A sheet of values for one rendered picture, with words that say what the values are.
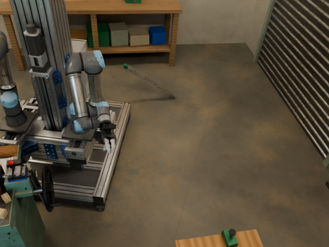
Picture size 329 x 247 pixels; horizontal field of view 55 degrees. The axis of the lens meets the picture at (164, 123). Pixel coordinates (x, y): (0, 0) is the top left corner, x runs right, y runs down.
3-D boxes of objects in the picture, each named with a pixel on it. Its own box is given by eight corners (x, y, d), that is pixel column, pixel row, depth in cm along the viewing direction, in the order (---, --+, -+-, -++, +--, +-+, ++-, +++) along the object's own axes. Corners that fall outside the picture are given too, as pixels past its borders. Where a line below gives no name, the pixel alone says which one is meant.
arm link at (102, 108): (108, 108, 200) (108, 99, 193) (110, 122, 193) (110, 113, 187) (96, 109, 198) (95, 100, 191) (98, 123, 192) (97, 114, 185)
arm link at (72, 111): (69, 114, 232) (66, 100, 223) (87, 111, 236) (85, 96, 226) (72, 125, 224) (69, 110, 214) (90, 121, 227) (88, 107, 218)
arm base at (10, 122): (11, 112, 244) (8, 102, 237) (30, 114, 243) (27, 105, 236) (2, 125, 233) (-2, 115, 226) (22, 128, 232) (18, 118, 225)
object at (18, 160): (27, 179, 182) (24, 173, 178) (6, 183, 180) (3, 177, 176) (28, 162, 191) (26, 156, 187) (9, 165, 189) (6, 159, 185)
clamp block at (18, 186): (32, 190, 187) (28, 181, 181) (8, 194, 184) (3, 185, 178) (33, 171, 198) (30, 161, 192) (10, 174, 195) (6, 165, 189)
